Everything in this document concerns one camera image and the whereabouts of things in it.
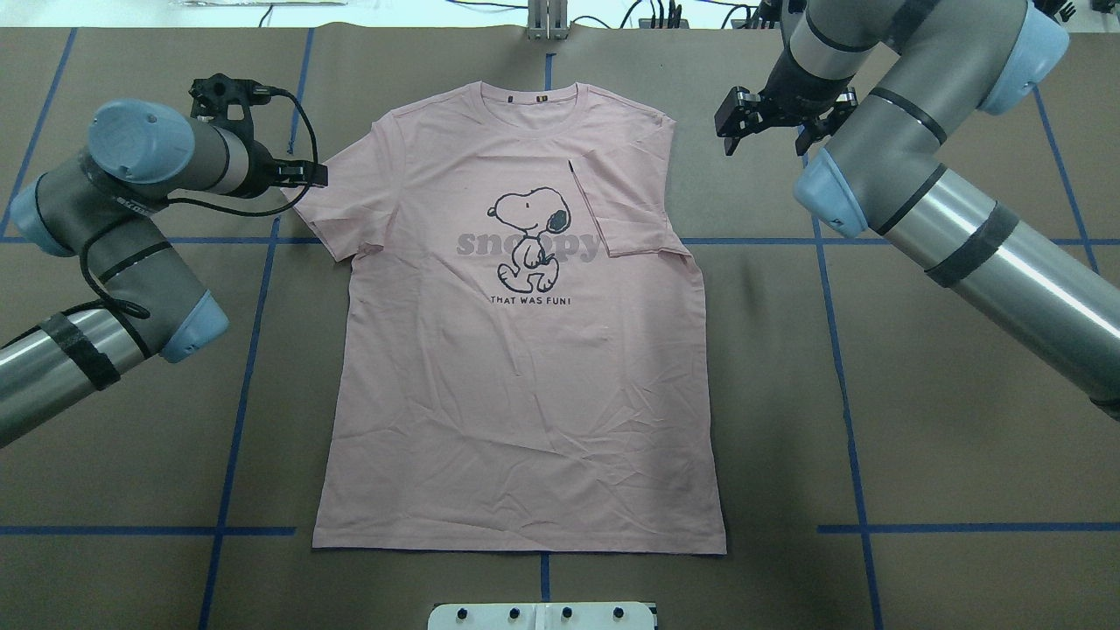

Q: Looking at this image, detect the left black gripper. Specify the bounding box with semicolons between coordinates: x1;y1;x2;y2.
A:
255;154;329;195

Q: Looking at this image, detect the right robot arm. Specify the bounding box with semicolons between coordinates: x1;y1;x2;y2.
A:
713;1;1119;418

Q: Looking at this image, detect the aluminium frame post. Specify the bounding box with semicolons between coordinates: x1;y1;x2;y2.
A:
528;0;571;41

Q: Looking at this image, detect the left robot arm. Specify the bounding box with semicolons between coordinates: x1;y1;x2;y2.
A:
3;99;328;445

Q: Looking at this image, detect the pink Snoopy t-shirt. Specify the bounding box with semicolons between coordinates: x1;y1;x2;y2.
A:
296;82;727;556

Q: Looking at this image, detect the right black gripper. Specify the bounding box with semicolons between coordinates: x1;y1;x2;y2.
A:
713;85;858;157

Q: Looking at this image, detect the left camera cable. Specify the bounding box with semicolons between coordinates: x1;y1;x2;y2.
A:
80;87;321;321

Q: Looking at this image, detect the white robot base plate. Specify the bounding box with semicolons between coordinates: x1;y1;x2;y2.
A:
427;601;660;629

